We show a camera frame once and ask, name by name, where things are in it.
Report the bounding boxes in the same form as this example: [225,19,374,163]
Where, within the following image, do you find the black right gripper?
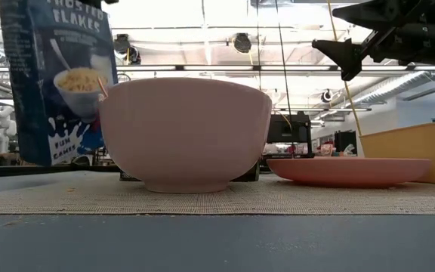
[310,0,435,82]

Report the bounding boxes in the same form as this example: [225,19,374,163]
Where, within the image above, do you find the pink plate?
[265,156,433,189]

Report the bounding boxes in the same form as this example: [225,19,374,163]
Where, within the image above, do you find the spoon with red handle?
[96,76,110,100]

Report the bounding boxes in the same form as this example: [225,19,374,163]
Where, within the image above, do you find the blue frosted flakes cereal box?
[0,0,119,167]

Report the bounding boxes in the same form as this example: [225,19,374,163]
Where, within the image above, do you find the orange plastic tray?
[358,119,435,187]

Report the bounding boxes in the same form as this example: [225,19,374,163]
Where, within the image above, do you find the white bowl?
[98,77,273,194]

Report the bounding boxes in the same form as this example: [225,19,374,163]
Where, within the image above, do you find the beige woven placemat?
[0,172,435,216]

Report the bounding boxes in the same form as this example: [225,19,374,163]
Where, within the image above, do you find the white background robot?
[0,104,17,154]

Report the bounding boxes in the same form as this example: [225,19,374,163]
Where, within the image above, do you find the black hanging cable reel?
[319,88,335,104]
[112,32,131,54]
[232,32,253,54]

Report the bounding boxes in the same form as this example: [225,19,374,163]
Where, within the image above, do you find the black table frame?
[0,162,122,179]

